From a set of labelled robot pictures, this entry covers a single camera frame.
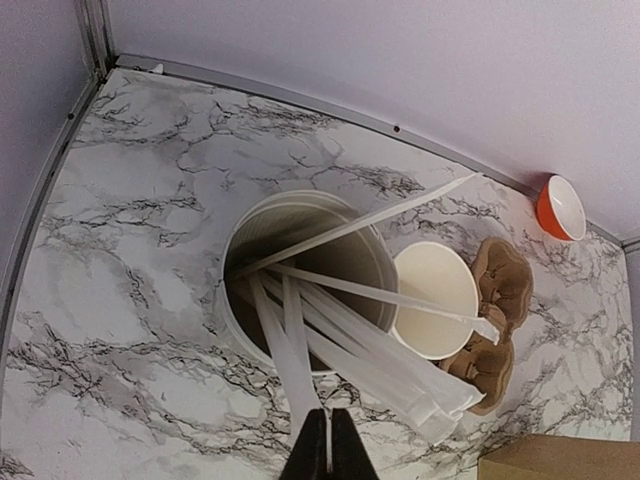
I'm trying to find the white ribbed stirrer canister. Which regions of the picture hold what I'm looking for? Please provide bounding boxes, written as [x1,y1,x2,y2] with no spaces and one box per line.
[215,190,400,366]

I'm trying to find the orange white bowl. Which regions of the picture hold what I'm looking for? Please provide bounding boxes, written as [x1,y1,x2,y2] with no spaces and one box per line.
[535,175,586,242]

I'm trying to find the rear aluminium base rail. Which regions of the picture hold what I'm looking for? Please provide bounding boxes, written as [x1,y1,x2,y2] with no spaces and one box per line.
[114,53,640,251]

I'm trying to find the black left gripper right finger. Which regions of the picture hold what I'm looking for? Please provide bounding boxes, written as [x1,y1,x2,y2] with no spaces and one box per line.
[331,409,378,480]

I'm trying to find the brown paper takeout bag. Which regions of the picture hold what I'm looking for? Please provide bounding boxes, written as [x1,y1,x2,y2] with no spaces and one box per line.
[477,434,639,480]

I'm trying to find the white paper cups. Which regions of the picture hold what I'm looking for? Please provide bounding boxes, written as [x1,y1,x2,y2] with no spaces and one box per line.
[391,241,479,361]

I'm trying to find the brown cardboard cup carrier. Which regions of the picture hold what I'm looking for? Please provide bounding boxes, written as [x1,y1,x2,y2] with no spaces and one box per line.
[439,237,534,416]

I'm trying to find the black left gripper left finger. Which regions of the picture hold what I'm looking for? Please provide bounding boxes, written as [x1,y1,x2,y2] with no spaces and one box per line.
[286,409,329,480]

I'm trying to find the left rear aluminium post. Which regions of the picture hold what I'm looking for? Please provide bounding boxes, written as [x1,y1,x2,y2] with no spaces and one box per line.
[73,0,117,81]

